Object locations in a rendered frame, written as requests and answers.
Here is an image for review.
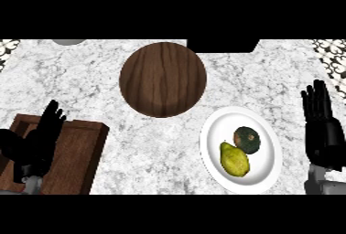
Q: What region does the yellow-green pear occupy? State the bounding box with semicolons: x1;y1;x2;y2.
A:
220;141;252;178

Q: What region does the dark green squash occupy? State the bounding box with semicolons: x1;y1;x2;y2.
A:
233;126;262;155

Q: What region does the brown wooden bowl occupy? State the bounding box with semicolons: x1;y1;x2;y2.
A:
119;41;209;119

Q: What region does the grey round object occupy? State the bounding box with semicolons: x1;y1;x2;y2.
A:
51;39;88;47

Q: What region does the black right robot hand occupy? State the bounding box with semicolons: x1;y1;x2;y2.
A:
301;79;346;172

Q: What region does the brown wooden tray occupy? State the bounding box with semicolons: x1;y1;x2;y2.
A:
0;113;112;196

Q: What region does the white plate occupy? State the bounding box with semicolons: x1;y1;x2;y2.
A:
199;105;285;195

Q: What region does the black appliance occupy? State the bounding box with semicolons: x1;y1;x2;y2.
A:
186;39;261;54

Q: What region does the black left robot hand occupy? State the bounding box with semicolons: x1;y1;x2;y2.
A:
0;99;69;185

